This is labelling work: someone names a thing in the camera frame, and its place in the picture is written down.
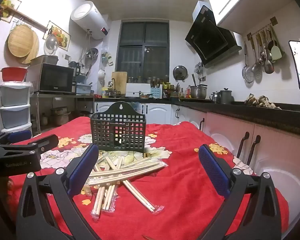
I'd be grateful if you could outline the wooden cutting board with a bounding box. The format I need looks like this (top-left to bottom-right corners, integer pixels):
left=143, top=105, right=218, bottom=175
left=112, top=72, right=127, bottom=92

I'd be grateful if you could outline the wooden wall shelf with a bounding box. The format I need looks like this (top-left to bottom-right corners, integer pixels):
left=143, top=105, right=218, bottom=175
left=0, top=5, right=48, bottom=32

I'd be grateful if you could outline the dark lidded canister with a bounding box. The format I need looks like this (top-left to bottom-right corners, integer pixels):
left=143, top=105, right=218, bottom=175
left=219, top=88, right=232, bottom=104

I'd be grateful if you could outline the pile of chopsticks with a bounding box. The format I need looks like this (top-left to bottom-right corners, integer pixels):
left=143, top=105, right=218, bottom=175
left=81, top=152, right=168, bottom=221

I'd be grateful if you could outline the round bamboo tray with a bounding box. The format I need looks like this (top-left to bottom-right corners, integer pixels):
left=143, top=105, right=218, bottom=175
left=7, top=25, right=35, bottom=60

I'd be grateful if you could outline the blue knife block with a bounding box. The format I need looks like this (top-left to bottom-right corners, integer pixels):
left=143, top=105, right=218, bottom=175
left=150, top=79, right=163, bottom=99

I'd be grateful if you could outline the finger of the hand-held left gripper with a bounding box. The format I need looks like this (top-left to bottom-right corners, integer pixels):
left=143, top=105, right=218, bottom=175
left=0, top=129, right=32, bottom=145
left=0, top=134, right=59, bottom=155

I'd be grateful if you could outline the hanging steel bowl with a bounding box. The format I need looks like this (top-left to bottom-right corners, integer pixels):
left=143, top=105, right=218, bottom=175
left=86, top=48, right=99, bottom=60

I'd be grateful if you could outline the glass pot lid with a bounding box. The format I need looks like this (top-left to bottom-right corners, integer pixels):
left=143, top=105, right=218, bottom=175
left=44, top=34, right=59, bottom=55

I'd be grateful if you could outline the steel stock pot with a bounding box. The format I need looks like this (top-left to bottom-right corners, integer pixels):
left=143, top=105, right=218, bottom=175
left=190, top=84, right=208, bottom=99

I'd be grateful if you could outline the plastic drawer unit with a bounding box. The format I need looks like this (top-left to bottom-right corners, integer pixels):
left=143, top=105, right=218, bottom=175
left=0, top=81, right=33, bottom=133

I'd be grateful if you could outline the row of hanging kitchen utensils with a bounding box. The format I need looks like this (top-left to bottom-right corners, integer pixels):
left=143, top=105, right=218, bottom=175
left=241, top=24, right=283, bottom=83

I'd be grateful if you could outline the blue plastic container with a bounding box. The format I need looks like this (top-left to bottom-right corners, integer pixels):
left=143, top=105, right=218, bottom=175
left=76, top=82, right=93, bottom=95

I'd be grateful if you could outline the red floral blanket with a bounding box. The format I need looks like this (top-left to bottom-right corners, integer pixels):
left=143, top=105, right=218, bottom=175
left=7, top=116, right=289, bottom=240

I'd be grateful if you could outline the brown box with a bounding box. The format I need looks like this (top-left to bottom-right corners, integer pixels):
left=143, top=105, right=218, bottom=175
left=30, top=55, right=59, bottom=66

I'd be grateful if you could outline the black microwave oven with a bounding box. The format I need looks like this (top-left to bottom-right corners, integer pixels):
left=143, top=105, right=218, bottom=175
left=27, top=62, right=77, bottom=94

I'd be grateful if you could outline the framed fruit picture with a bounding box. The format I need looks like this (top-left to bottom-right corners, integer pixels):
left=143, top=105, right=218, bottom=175
left=0, top=0, right=22, bottom=23
left=43, top=20, right=71, bottom=49

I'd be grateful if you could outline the old metal pot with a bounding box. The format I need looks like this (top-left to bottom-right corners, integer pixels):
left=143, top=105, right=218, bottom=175
left=50, top=107, right=71, bottom=125

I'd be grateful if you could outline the dark green utensil holder basket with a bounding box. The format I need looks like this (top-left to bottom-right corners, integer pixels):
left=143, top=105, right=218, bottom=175
left=90, top=101, right=147, bottom=153

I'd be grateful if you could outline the metal storage rack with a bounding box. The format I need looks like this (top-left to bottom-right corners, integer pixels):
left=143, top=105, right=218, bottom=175
left=30, top=92, right=95, bottom=135

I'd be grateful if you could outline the black range hood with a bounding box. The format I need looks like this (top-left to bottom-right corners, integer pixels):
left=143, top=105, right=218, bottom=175
left=185, top=1, right=242, bottom=68

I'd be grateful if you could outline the round wooden board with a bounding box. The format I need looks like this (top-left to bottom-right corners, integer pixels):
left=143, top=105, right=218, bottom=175
left=17, top=30, right=40, bottom=64

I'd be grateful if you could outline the dark framed window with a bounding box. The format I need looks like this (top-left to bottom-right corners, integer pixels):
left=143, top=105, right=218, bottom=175
left=115, top=20, right=170, bottom=83

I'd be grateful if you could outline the dark hanging pot lid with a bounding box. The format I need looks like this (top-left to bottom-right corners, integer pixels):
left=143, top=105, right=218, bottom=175
left=172, top=65, right=189, bottom=80

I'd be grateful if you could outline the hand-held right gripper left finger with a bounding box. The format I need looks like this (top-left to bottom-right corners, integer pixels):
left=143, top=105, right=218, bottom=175
left=16, top=144, right=102, bottom=240

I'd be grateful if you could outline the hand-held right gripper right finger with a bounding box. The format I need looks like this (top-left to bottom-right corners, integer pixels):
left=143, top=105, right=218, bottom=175
left=198, top=144, right=282, bottom=240

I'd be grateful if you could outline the dark stone countertop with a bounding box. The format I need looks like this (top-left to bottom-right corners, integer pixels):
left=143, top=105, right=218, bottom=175
left=94, top=95, right=300, bottom=139

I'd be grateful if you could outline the white wall cabinet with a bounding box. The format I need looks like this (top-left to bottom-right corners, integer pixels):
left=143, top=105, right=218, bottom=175
left=205, top=0, right=300, bottom=34

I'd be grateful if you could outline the hanging wall caddy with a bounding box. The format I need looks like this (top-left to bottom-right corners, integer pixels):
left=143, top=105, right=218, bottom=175
left=101, top=52, right=114, bottom=67

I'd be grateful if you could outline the black electric kettle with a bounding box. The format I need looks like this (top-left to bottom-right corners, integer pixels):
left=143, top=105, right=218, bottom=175
left=69, top=61, right=81, bottom=77

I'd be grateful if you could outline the red plastic basin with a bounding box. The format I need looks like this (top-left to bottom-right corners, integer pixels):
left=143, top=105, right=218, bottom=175
left=0, top=67, right=28, bottom=82

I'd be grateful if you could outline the white water heater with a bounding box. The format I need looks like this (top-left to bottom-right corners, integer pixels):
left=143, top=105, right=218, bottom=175
left=70, top=1, right=110, bottom=40

